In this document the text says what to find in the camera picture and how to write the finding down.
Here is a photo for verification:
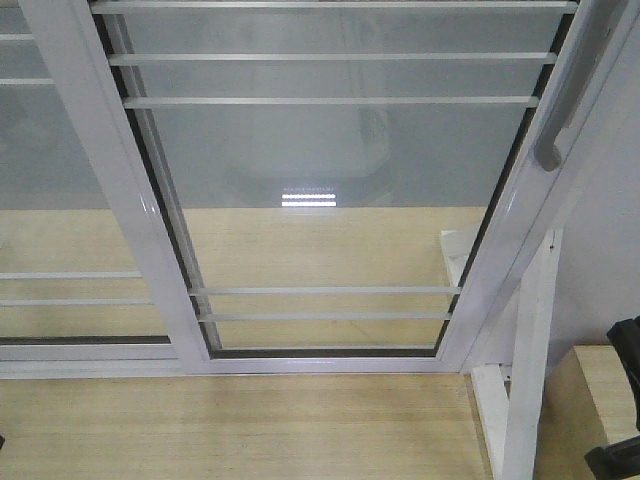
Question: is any white triangular support brace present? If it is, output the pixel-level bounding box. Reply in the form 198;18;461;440
466;229;563;479

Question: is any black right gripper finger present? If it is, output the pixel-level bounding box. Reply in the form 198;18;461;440
607;317;640;428
584;437;639;479

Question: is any light wooden box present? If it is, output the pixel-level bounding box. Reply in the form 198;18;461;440
534;345;638;479

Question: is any fixed white glass panel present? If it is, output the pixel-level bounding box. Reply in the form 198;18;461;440
1;1;179;378

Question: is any white framed sliding glass door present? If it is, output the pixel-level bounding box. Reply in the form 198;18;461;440
19;0;634;376

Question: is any grey door handle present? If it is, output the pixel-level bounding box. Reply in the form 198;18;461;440
532;1;629;172

